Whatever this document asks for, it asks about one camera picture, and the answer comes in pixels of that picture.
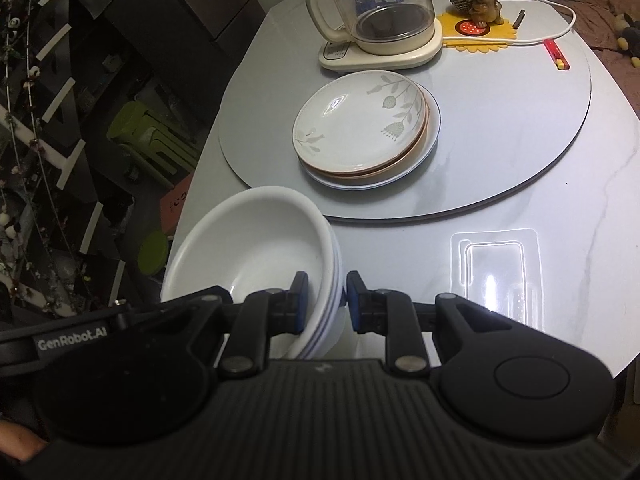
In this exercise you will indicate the cream kettle base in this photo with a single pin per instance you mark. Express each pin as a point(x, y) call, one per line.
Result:
point(380, 60)

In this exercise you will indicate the orange stool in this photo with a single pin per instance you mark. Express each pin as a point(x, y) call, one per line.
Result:
point(175, 205)

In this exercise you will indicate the stack of green stools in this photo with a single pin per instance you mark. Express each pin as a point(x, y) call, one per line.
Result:
point(150, 140)

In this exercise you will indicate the yellow sunflower mat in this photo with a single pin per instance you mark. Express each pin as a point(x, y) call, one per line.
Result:
point(495, 40)

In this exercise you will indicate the brown stick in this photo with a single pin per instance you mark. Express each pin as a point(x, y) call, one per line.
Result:
point(519, 19)

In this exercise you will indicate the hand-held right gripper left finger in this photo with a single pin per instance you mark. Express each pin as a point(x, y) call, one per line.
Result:
point(300, 305)

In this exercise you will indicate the red lighter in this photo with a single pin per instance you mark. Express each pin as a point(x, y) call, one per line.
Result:
point(556, 55)

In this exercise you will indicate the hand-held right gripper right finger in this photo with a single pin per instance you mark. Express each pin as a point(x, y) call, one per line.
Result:
point(354, 305)

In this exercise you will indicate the dark shelf white slats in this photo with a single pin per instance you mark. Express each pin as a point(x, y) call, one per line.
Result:
point(55, 105)

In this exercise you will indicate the green round stool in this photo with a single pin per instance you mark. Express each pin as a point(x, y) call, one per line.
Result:
point(152, 252)

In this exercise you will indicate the clear plastic tray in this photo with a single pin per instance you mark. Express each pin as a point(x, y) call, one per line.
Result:
point(500, 270)

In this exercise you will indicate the white plate pink flower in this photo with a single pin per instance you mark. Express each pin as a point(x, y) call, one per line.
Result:
point(434, 130)

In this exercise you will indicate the white bowl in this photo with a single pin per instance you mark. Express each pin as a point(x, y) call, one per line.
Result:
point(337, 332)
point(250, 245)
point(325, 321)

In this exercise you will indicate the panda bead garland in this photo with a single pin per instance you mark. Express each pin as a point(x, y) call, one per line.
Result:
point(17, 22)

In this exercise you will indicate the person's left hand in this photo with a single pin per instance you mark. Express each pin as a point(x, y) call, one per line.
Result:
point(20, 442)

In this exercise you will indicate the black mouse plush toy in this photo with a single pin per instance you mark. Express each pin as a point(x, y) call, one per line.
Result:
point(629, 35)

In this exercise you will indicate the white plate grey leaves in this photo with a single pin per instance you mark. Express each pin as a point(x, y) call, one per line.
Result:
point(350, 120)

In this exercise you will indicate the grey round turntable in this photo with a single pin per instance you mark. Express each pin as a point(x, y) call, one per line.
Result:
point(500, 135)

